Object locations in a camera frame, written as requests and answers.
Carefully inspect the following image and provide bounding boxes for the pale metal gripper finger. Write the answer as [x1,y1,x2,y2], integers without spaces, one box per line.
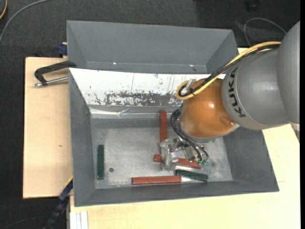
[160,158,179,172]
[159,141,170,163]

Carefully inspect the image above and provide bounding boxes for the red-brown flat block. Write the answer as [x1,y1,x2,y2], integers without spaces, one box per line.
[153,154,203,170]
[131,175,183,185]
[159,110,168,143]

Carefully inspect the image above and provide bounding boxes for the dark green flat block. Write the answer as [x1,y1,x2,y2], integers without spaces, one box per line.
[96,144,105,180]
[175,169,209,181]

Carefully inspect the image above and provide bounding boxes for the grey metal bin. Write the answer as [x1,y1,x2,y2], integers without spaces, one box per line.
[66,20,280,208]

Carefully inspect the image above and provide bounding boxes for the pale brown cardboard board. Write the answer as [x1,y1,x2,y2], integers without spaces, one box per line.
[22,56,73,199]

